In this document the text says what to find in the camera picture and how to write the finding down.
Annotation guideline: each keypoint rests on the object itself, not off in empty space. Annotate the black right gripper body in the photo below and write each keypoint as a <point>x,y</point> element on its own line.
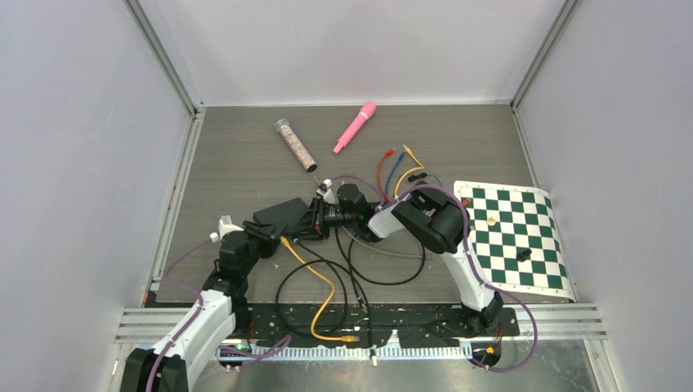
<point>337,217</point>

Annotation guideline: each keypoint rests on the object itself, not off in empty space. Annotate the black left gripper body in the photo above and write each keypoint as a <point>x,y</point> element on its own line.
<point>248,265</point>

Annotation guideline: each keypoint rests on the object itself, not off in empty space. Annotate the dark grey network switch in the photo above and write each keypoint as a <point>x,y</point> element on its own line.
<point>293,218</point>

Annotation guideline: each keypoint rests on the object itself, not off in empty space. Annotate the black power adapter with cord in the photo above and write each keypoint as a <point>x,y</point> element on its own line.
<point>422,176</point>

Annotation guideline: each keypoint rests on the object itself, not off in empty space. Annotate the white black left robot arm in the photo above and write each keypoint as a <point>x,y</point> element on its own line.
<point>175,362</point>

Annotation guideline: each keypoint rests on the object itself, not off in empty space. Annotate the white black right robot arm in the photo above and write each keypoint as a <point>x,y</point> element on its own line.
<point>434,216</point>

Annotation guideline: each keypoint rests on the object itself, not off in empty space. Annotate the glitter tube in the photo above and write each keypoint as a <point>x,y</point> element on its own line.
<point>284,128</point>

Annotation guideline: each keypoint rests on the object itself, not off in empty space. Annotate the pink marker pen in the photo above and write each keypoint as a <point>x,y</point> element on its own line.
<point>364,114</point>

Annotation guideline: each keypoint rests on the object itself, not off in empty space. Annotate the green white checkerboard mat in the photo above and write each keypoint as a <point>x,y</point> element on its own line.
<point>526,220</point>

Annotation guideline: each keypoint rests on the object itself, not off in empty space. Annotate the black chess piece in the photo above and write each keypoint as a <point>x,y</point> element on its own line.
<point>524,255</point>

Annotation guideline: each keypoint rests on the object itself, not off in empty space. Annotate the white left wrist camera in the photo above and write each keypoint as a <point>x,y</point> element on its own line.
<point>225,226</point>

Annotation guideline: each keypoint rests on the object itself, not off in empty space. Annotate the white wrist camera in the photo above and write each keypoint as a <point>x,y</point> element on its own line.
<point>325,191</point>
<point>225,226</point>

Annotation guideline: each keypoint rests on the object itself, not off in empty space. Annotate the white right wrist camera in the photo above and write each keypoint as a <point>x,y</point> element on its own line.
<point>325,191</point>

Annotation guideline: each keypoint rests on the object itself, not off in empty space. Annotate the aluminium front rail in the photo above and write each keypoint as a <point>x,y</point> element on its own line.
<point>567,321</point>

